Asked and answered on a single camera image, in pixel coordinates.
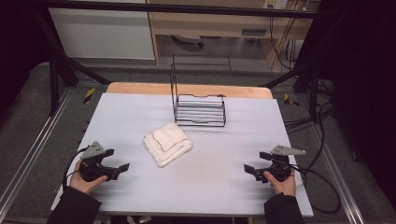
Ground light wooden desk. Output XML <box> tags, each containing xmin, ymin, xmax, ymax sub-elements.
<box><xmin>146</xmin><ymin>0</ymin><xmax>322</xmax><ymax>68</ymax></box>

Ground white table mat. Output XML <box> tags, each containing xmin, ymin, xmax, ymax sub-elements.
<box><xmin>50</xmin><ymin>92</ymin><xmax>315</xmax><ymax>218</ymax></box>

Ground bundle of black floor cables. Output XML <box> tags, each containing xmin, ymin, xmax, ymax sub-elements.
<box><xmin>284</xmin><ymin>78</ymin><xmax>335</xmax><ymax>133</ymax></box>

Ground person's left hand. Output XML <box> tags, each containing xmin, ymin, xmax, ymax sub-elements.
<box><xmin>68</xmin><ymin>169</ymin><xmax>108</xmax><ymax>196</ymax></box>

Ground hanging desk cables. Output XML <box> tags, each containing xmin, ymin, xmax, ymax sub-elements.
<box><xmin>268</xmin><ymin>8</ymin><xmax>298</xmax><ymax>71</ymax></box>

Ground white cabinet panel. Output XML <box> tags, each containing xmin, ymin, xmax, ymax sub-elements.
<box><xmin>48</xmin><ymin>7</ymin><xmax>156</xmax><ymax>61</ymax></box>

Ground yellow black tape marker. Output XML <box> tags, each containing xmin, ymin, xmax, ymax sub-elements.
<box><xmin>82</xmin><ymin>87</ymin><xmax>97</xmax><ymax>105</ymax></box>
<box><xmin>283</xmin><ymin>92</ymin><xmax>300</xmax><ymax>107</ymax></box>

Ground white wall socket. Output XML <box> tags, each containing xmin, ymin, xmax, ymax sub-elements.
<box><xmin>262</xmin><ymin>0</ymin><xmax>290</xmax><ymax>10</ymax></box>

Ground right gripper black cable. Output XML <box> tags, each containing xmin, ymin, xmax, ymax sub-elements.
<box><xmin>290</xmin><ymin>163</ymin><xmax>342</xmax><ymax>215</ymax></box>

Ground black metal frame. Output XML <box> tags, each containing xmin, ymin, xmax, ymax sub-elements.
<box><xmin>31</xmin><ymin>0</ymin><xmax>332</xmax><ymax>117</ymax></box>

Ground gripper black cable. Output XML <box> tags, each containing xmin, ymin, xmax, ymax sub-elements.
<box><xmin>62</xmin><ymin>147</ymin><xmax>90</xmax><ymax>189</ymax></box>
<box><xmin>290</xmin><ymin>163</ymin><xmax>342</xmax><ymax>215</ymax></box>

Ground grey chair base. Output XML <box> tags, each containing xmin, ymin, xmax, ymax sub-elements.
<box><xmin>171</xmin><ymin>34</ymin><xmax>205</xmax><ymax>49</ymax></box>

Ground person's right hand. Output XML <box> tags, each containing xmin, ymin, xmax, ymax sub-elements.
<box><xmin>263</xmin><ymin>170</ymin><xmax>297</xmax><ymax>197</ymax></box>

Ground black wire rack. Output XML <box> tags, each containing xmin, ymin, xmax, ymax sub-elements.
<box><xmin>170</xmin><ymin>54</ymin><xmax>233</xmax><ymax>128</ymax></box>

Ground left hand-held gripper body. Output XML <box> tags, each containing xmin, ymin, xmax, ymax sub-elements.
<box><xmin>78</xmin><ymin>141</ymin><xmax>120</xmax><ymax>183</ymax></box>

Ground white towel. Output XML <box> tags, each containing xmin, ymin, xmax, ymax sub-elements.
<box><xmin>143</xmin><ymin>121</ymin><xmax>194</xmax><ymax>168</ymax></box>

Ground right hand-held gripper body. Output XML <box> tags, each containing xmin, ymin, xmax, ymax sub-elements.
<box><xmin>253</xmin><ymin>144</ymin><xmax>306</xmax><ymax>183</ymax></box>

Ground aluminium floor rail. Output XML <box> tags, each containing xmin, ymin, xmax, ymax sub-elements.
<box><xmin>310</xmin><ymin>123</ymin><xmax>366</xmax><ymax>224</ymax></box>
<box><xmin>0</xmin><ymin>88</ymin><xmax>75</xmax><ymax>213</ymax></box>

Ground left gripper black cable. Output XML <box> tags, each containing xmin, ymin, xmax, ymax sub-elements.
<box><xmin>62</xmin><ymin>147</ymin><xmax>90</xmax><ymax>189</ymax></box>

